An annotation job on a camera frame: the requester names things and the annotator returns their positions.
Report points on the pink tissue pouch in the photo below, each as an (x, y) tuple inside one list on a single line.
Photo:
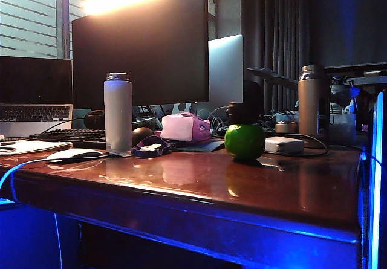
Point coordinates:
[(180, 127)]

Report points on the black desk shelf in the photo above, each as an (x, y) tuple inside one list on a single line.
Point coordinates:
[(356, 69)]

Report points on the black keyboard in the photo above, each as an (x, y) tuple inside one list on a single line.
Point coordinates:
[(72, 136)]

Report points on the large black monitor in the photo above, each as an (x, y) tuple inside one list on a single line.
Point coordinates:
[(142, 45)]

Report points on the clear plastic container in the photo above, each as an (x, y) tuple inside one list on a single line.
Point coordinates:
[(343, 128)]

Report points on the white window blinds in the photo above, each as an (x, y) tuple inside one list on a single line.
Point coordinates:
[(27, 18)]

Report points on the white notebook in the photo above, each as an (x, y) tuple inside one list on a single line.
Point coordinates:
[(33, 145)]

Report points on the blue lit vertical panel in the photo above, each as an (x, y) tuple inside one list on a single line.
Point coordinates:
[(378, 175)]

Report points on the silver laptop lid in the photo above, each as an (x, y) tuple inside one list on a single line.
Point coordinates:
[(226, 72)]

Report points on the white thermos bottle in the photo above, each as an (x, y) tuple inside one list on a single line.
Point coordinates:
[(118, 115)]

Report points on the grey metal thermos bottle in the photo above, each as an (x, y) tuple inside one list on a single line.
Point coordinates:
[(312, 105)]

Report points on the green apple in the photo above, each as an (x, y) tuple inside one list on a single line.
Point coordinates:
[(244, 142)]

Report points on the silver open laptop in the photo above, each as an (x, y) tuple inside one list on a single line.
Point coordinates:
[(33, 99)]

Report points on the white computer mouse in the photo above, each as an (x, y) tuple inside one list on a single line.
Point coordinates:
[(74, 154)]

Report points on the dark round ball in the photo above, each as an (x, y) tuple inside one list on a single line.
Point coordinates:
[(141, 134)]

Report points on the black round speaker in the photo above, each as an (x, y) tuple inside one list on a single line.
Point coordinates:
[(93, 119)]

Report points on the white power adapter brick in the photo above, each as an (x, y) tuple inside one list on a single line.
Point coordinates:
[(283, 145)]

